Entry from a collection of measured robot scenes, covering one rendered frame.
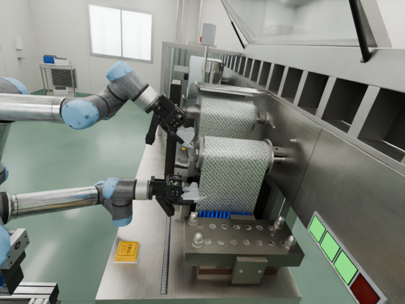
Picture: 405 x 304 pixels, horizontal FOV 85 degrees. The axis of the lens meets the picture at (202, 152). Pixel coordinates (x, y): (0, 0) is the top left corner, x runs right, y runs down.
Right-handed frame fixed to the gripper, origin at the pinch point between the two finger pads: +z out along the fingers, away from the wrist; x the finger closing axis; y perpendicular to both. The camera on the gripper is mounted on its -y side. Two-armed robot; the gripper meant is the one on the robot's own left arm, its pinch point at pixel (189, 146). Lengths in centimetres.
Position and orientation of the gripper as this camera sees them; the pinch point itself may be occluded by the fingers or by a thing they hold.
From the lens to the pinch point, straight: 81.1
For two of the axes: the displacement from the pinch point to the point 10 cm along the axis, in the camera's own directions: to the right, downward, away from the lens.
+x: -0.9, -4.4, 8.9
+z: 6.8, 6.3, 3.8
